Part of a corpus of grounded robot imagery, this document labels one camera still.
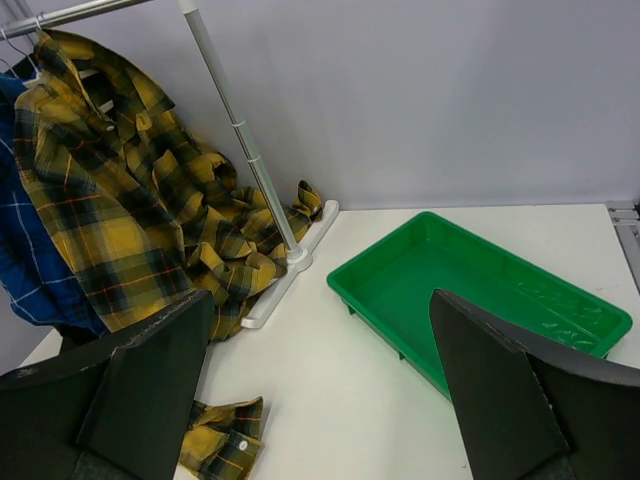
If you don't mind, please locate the black garment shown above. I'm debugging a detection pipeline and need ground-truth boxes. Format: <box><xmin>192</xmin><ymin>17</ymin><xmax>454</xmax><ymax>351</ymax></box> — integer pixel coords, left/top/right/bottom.
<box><xmin>55</xmin><ymin>325</ymin><xmax>110</xmax><ymax>355</ymax></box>

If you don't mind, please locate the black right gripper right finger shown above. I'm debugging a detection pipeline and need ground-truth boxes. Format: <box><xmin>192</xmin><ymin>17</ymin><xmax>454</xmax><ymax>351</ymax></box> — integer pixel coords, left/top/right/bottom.
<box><xmin>429</xmin><ymin>289</ymin><xmax>639</xmax><ymax>479</ymax></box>

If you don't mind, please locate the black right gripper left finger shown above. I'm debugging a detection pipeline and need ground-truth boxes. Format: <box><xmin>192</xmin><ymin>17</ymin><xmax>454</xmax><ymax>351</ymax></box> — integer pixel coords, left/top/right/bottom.
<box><xmin>1</xmin><ymin>291</ymin><xmax>214</xmax><ymax>479</ymax></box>

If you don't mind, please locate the white metal clothes rack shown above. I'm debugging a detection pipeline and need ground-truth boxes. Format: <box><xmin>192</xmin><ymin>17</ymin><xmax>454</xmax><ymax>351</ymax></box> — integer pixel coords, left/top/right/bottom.
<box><xmin>1</xmin><ymin>0</ymin><xmax>340</xmax><ymax>329</ymax></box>

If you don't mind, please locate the white hanger under blue shirt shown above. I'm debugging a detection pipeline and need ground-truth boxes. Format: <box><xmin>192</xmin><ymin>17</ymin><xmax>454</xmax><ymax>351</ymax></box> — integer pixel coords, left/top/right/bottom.
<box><xmin>1</xmin><ymin>37</ymin><xmax>41</xmax><ymax>85</ymax></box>

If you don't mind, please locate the blue plaid shirt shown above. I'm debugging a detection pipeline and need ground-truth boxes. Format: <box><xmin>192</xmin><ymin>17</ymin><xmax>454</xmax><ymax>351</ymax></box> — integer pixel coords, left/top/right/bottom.
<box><xmin>1</xmin><ymin>74</ymin><xmax>108</xmax><ymax>337</ymax></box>

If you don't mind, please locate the yellow plaid flannel shirt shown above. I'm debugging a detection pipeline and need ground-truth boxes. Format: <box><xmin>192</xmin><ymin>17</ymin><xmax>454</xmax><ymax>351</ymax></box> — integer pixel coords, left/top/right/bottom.
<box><xmin>12</xmin><ymin>28</ymin><xmax>324</xmax><ymax>480</ymax></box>

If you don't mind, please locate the green plastic tray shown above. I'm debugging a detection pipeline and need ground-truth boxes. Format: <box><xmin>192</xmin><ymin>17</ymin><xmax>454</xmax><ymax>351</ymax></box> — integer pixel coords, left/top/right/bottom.
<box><xmin>327</xmin><ymin>212</ymin><xmax>633</xmax><ymax>396</ymax></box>

